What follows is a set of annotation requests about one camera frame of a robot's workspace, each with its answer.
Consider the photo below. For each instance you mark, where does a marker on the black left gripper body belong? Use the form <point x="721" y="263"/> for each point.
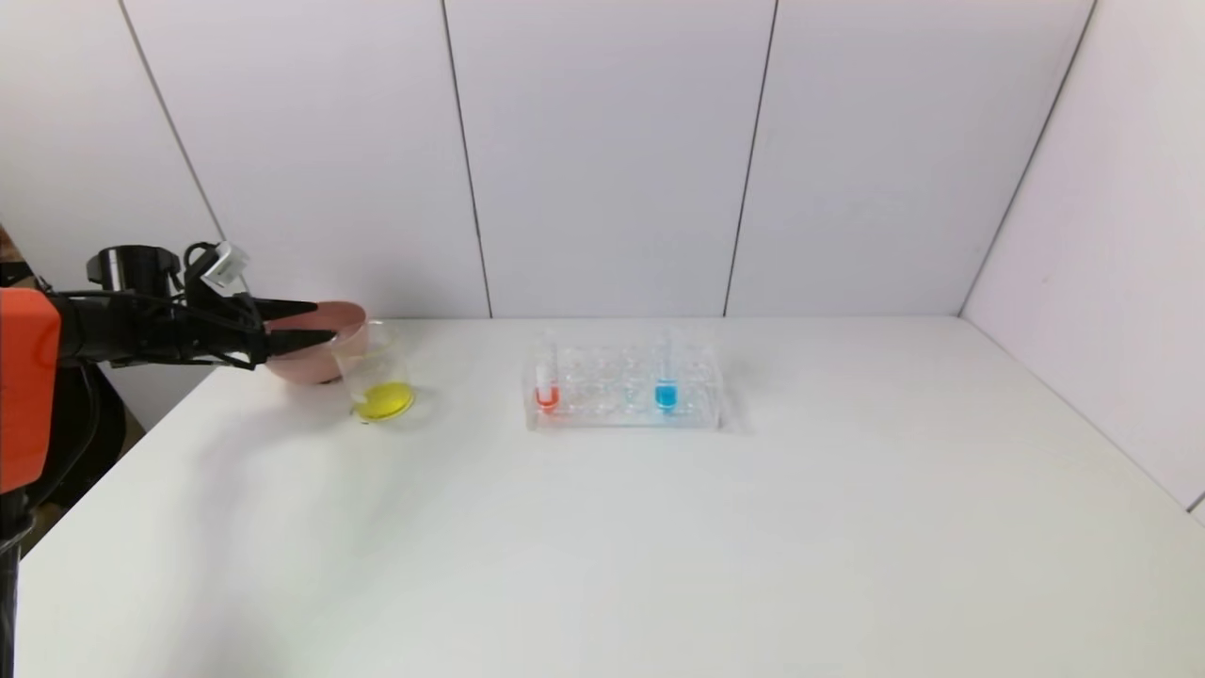
<point x="256" y="330"/>

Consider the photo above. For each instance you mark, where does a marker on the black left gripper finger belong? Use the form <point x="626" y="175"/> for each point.
<point x="297" y="341"/>
<point x="282" y="309"/>

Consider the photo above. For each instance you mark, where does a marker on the test tube with blue pigment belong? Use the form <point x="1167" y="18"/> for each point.
<point x="666" y="395"/>

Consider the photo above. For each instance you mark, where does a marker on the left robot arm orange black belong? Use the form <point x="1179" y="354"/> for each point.
<point x="28" y="377"/>

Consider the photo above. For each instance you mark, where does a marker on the clear glass beaker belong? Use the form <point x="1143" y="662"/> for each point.
<point x="381" y="395"/>

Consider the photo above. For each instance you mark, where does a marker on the test tube with red pigment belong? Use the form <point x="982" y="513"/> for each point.
<point x="547" y="395"/>

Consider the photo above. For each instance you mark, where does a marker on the clear acrylic test tube rack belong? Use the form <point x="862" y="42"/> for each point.
<point x="612" y="395"/>

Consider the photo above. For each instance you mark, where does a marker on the pink plastic bowl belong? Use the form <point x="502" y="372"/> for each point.
<point x="320" y="363"/>

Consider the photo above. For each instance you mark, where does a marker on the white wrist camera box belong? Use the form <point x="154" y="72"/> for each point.
<point x="226" y="264"/>

